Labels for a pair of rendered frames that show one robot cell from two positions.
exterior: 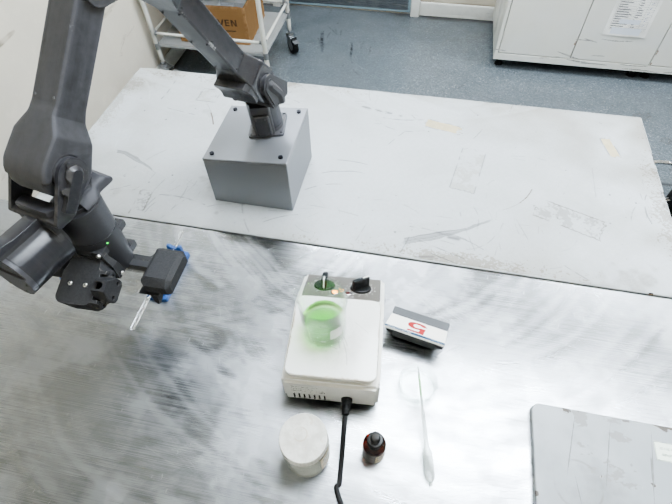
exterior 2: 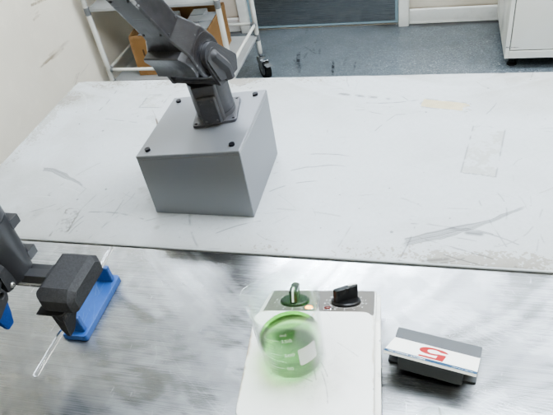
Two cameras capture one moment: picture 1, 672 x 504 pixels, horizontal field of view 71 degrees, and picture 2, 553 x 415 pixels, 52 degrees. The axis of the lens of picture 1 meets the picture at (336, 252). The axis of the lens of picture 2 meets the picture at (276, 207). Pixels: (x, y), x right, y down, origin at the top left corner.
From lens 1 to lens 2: 0.13 m
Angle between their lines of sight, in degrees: 13
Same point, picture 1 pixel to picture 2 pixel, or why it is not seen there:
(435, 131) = (434, 110)
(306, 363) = (267, 404)
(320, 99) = (287, 91)
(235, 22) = not seen: hidden behind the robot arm
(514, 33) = (526, 26)
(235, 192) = (179, 198)
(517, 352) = not seen: outside the picture
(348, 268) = (330, 282)
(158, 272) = (59, 281)
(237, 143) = (179, 136)
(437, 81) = not seen: hidden behind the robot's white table
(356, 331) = (340, 355)
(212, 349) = (143, 401)
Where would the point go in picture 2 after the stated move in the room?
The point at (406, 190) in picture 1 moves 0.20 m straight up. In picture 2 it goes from (402, 180) to (403, 54)
